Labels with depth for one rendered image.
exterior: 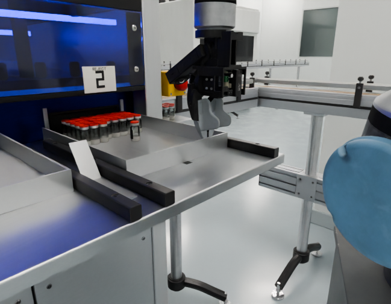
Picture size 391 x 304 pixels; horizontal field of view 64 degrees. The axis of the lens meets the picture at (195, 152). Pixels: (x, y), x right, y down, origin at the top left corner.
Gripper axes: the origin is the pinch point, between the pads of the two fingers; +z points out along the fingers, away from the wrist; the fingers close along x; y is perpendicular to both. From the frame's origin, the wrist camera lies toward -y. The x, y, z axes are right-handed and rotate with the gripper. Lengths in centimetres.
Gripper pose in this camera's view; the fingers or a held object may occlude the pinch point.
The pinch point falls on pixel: (203, 135)
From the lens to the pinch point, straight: 64.1
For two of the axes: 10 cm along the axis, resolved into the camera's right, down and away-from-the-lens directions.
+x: 6.8, -2.1, 7.0
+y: 7.3, 2.1, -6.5
